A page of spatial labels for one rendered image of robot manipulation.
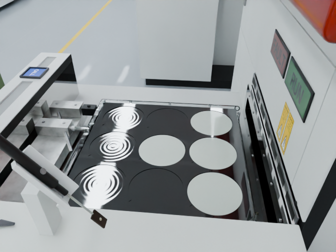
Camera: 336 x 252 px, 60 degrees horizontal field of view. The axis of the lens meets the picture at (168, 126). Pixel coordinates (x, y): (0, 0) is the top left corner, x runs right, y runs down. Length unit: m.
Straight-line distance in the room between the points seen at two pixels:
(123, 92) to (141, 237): 0.65
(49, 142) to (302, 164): 0.54
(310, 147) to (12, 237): 0.41
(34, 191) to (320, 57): 0.39
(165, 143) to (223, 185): 0.16
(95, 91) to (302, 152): 0.73
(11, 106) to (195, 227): 0.49
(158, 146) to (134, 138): 0.06
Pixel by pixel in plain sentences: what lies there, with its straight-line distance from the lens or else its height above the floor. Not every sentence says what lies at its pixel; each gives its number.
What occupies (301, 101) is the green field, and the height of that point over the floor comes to 1.09.
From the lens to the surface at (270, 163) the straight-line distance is 0.57.
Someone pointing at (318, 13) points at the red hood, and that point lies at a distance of 0.31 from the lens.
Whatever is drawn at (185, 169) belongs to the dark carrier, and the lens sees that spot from 0.58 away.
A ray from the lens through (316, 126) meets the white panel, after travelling 0.41.
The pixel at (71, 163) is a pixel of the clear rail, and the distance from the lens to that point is 0.62.
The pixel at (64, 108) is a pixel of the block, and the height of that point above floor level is 0.91.
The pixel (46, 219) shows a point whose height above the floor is 1.00.
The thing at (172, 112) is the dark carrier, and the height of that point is 0.90.
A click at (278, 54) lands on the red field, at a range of 0.59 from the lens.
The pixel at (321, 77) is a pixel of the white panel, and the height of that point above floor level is 1.15.
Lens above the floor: 1.32
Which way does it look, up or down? 37 degrees down
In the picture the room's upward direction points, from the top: straight up
